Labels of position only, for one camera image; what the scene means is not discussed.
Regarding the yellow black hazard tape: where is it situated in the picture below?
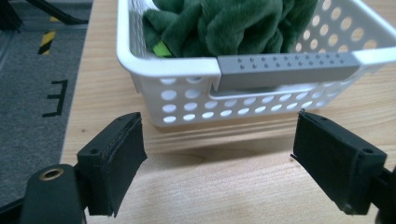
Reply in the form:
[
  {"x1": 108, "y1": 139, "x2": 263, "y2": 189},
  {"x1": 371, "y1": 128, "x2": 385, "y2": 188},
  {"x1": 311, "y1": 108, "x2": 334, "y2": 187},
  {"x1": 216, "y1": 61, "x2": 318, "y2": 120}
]
[{"x1": 37, "y1": 30, "x2": 57, "y2": 56}]

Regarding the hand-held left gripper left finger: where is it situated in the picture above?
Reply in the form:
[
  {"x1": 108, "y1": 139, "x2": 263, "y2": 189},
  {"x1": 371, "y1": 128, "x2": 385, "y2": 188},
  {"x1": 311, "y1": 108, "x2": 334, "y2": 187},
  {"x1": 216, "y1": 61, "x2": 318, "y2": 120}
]
[{"x1": 76, "y1": 111, "x2": 149, "y2": 218}]

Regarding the green plush cloth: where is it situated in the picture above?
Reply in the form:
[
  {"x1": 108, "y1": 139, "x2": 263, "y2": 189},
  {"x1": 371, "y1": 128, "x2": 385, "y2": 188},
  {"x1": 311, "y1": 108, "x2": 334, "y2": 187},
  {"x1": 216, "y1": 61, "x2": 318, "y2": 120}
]
[{"x1": 142, "y1": 0, "x2": 319, "y2": 59}]

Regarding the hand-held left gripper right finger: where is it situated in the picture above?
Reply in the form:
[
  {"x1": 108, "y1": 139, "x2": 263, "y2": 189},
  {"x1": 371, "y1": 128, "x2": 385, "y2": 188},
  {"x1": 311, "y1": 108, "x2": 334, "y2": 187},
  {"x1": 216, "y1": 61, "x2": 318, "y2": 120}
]
[{"x1": 290, "y1": 108, "x2": 388, "y2": 216}]

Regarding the black stand leg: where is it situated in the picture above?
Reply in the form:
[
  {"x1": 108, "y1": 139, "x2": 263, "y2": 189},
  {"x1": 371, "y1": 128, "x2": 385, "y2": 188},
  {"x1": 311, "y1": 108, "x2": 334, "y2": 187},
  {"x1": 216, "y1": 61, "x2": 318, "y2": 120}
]
[{"x1": 25, "y1": 0, "x2": 90, "y2": 26}]

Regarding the white perforated plastic basket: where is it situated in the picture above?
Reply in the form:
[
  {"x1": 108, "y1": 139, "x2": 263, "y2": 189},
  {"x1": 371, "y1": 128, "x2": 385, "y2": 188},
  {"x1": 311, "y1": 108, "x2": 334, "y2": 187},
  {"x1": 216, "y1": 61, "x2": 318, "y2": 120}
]
[{"x1": 116, "y1": 0, "x2": 396, "y2": 129}]

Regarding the black tape floor marking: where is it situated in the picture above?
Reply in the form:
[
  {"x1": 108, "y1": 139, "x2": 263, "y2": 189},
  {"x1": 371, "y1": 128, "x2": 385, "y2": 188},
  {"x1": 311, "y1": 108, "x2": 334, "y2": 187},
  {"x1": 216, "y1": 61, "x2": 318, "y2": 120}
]
[{"x1": 42, "y1": 79, "x2": 69, "y2": 119}]

